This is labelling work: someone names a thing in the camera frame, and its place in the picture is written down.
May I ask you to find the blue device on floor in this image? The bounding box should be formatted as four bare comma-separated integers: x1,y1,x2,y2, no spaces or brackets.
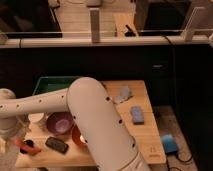
161,134,178,154

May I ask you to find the long red pepper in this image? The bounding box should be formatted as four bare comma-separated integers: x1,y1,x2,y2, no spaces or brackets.
14,139,41,155

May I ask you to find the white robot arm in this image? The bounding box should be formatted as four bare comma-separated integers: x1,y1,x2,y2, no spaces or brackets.
0,77,151,171

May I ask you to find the orange bowl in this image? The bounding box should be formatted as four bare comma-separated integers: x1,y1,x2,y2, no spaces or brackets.
72,125,86,147

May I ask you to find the green plastic bin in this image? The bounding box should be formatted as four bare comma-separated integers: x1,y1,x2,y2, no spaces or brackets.
33,76,78,95

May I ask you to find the black rectangular sponge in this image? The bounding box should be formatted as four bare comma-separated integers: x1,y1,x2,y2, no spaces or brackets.
45,137,69,154

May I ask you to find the small metal cup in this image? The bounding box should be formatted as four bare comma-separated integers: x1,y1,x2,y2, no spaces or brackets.
19,140,34,154

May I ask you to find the white partition rail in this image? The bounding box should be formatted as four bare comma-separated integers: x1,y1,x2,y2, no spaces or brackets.
0,8,213,48

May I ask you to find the white paper cup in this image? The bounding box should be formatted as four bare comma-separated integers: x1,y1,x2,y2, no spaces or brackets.
28,113,46,125

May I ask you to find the purple bowl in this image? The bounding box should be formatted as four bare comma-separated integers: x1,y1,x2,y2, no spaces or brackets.
46,112,74,135

